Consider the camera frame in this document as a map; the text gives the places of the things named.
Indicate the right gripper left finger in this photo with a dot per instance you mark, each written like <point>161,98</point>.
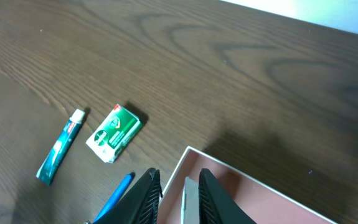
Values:
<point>139,205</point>

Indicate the white Pantene tube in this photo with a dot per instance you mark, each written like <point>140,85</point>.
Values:
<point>190,202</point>

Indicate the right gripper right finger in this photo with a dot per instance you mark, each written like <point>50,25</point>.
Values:
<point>215,204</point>

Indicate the white box pink interior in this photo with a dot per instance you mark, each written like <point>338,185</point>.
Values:
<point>259,201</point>

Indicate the green Dettol soap bar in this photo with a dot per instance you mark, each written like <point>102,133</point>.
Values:
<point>113,135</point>

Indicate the blue disposable razor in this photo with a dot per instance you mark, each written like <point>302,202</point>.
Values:
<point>114,196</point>

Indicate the teal toothpaste tube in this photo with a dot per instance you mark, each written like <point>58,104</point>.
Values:
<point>50,166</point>

